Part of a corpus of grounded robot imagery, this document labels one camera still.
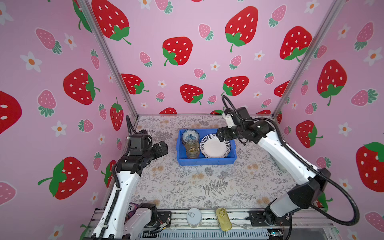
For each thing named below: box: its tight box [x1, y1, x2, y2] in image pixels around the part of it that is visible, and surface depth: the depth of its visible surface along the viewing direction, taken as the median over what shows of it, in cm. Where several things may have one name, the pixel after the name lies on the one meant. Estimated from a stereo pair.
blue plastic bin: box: [176, 128, 237, 166], surface depth 95 cm
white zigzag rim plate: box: [199, 134, 231, 159], surface depth 98 cm
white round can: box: [187, 208, 202, 228], surface depth 72 cm
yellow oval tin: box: [216, 207, 232, 232], surface depth 72 cm
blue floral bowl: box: [181, 129, 200, 144], surface depth 100 cm
